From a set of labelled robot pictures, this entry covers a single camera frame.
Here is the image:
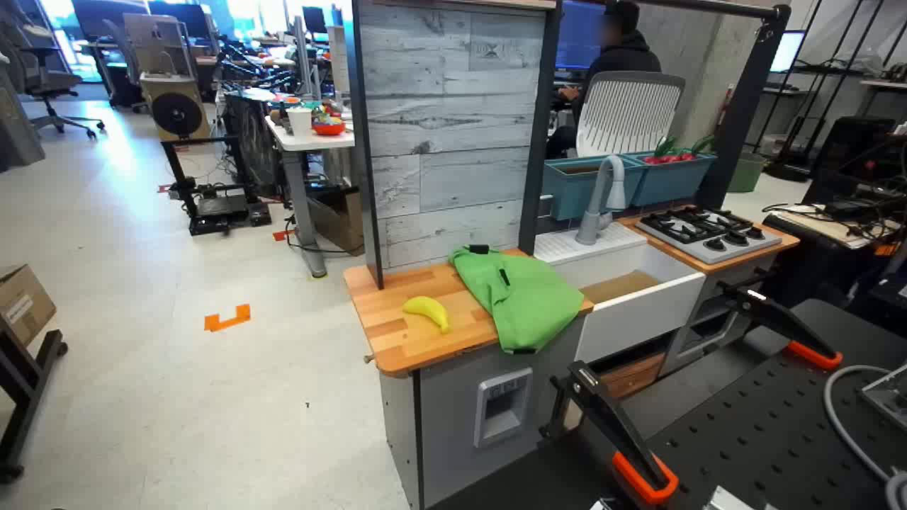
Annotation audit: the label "machine on black cart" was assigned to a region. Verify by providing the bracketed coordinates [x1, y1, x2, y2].
[121, 11, 274, 237]

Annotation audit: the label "green towel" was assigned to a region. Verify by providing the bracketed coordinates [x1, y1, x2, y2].
[447, 244, 591, 357]

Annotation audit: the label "red green plants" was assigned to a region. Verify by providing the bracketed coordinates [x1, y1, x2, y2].
[650, 135, 717, 170]

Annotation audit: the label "grey metal box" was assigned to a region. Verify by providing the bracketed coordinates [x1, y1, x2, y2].
[860, 363, 907, 434]

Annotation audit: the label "white cup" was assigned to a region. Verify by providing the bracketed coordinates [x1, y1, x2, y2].
[283, 105, 314, 138]

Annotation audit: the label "grey toy faucet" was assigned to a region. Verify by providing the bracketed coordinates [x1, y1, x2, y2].
[575, 153, 629, 249]

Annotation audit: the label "seated person black jacket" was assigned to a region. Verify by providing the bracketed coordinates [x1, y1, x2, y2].
[547, 0, 664, 157]

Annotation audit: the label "short black orange bar clamp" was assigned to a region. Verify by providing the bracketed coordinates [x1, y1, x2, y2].
[719, 281, 848, 373]

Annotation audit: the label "white desk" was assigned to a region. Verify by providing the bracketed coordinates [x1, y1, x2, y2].
[263, 111, 357, 281]

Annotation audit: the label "small teal storage bin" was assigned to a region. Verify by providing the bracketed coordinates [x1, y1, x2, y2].
[627, 153, 719, 213]

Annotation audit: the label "black metal stand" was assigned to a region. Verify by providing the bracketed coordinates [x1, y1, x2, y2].
[0, 320, 72, 486]

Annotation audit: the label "white cable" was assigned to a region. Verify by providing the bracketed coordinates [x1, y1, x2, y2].
[822, 363, 907, 510]

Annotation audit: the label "laptop screen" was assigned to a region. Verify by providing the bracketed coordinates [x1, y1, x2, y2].
[769, 24, 807, 75]

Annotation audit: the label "red bowl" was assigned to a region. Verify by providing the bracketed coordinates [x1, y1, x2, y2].
[311, 113, 350, 138]

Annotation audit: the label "long black orange bar clamp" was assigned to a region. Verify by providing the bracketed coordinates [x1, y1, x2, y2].
[551, 360, 684, 510]

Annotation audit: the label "grey toy stove top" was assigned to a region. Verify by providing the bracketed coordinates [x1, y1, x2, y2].
[637, 204, 785, 266]

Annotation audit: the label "brown box under desk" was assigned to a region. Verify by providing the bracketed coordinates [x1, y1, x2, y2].
[310, 181, 367, 255]

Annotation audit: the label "large teal storage bin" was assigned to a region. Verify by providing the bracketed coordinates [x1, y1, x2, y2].
[541, 153, 654, 227]

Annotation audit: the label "yellow toy banana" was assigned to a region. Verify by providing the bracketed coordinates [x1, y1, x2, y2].
[401, 295, 454, 334]

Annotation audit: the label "cardboard box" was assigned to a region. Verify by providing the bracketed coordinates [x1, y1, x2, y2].
[0, 264, 60, 351]

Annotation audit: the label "black perforated table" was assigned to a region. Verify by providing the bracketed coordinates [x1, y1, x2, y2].
[428, 298, 907, 510]

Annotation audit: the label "black equipment pile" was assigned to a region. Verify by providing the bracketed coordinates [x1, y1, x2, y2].
[763, 115, 907, 286]

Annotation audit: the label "toy kitchen unit wooden counter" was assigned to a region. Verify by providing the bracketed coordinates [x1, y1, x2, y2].
[341, 0, 805, 510]

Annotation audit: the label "black office chair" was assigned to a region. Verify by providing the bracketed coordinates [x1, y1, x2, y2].
[0, 0, 109, 142]

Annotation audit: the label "white toy sink basin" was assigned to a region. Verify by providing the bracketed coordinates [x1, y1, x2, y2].
[532, 223, 710, 366]

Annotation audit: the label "white mesh chair back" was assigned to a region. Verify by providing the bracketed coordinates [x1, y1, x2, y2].
[574, 70, 690, 157]

